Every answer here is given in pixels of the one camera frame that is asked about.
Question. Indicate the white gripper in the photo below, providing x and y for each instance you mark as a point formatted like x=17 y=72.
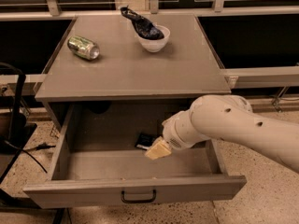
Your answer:
x=172 y=133

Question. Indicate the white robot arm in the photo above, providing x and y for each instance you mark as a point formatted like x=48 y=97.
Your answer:
x=229 y=118

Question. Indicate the grey open top drawer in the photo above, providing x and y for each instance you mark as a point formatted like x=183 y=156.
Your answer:
x=96 y=159

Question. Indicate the grey cabinet counter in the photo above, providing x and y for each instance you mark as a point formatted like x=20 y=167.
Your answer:
x=185 y=67

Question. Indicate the white bowl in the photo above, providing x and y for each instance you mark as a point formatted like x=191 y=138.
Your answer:
x=155 y=45

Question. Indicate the metal window railing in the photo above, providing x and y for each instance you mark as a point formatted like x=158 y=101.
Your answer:
x=242 y=77

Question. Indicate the dark blue chip bag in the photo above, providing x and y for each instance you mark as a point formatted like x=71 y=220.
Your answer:
x=143 y=27

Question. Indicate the green soda can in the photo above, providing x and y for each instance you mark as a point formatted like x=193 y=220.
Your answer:
x=83 y=47

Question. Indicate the black stand at left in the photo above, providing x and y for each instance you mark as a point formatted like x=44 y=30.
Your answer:
x=14 y=129

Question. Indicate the black drawer handle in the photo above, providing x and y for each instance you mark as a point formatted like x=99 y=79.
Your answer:
x=134 y=198

